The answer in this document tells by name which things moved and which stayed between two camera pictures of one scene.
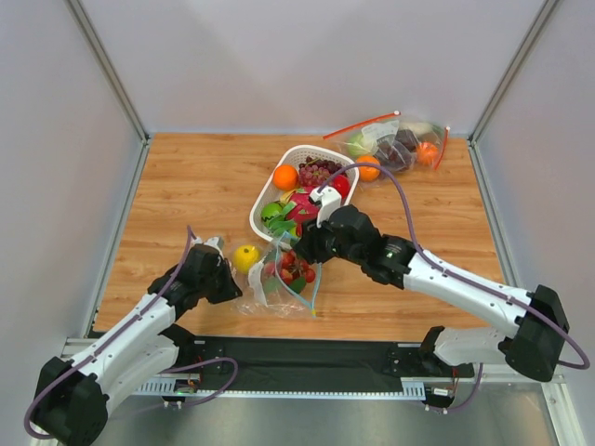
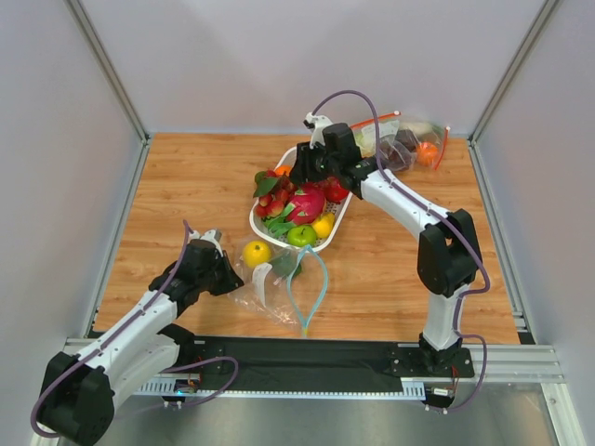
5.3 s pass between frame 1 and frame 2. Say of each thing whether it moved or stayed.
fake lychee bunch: moved
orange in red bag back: stayed
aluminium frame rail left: stayed
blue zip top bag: moved
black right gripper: moved
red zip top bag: stayed
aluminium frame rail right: stayed
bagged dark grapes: stayed
